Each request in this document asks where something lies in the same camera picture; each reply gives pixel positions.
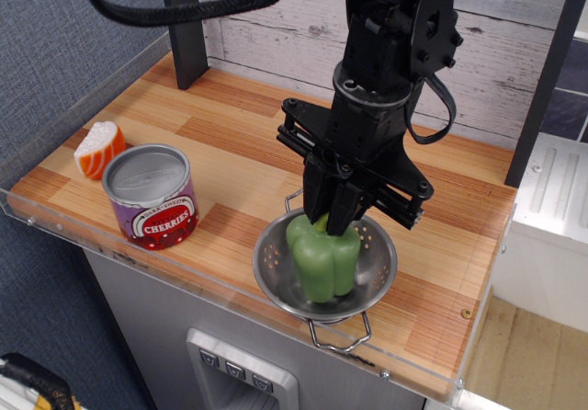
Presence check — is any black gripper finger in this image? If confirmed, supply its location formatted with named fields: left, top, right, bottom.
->
left=303, top=152, right=340, bottom=224
left=327, top=182, right=370, bottom=236

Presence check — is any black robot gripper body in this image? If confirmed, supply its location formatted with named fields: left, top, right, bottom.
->
left=277, top=65, right=434, bottom=229

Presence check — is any green toy bell pepper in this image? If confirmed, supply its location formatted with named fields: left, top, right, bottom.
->
left=286, top=214, right=361, bottom=303

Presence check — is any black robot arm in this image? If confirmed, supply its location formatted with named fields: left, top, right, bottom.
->
left=277, top=0, right=463, bottom=235

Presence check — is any orange white food wedge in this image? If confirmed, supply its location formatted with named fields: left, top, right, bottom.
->
left=73, top=120, right=126, bottom=179

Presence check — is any toy cherries can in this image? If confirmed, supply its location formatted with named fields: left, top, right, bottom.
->
left=102, top=143, right=199, bottom=251

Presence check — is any white toy sink unit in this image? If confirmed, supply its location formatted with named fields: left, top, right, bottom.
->
left=491, top=133, right=587, bottom=331

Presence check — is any silver dispenser panel with buttons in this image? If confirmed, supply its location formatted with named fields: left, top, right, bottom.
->
left=186, top=328, right=300, bottom=409

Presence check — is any grey toy fridge cabinet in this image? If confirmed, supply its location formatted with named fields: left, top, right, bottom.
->
left=86, top=251, right=425, bottom=409

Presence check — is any yellow object at corner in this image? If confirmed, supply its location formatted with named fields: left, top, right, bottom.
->
left=34, top=393, right=82, bottom=410

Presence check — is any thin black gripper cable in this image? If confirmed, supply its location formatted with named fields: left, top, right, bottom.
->
left=403, top=72, right=458, bottom=145

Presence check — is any steel colander with handles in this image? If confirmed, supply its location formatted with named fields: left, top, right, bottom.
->
left=253, top=190, right=398, bottom=353

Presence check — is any black left support post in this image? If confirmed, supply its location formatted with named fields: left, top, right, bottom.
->
left=164, top=0, right=209, bottom=90

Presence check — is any black support post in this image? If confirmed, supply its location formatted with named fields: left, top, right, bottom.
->
left=164, top=0, right=209, bottom=90
left=504, top=0, right=586, bottom=188

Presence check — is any black right support post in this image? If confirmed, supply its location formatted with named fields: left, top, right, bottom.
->
left=504, top=0, right=586, bottom=188

